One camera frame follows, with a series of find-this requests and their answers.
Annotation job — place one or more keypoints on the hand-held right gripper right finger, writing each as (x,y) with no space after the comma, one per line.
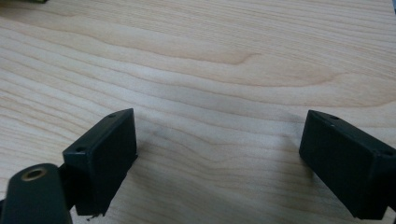
(345,165)

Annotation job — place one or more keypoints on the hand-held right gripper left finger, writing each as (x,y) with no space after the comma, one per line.
(106,161)

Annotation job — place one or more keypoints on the dark object at top edge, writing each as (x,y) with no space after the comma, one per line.
(21,1)

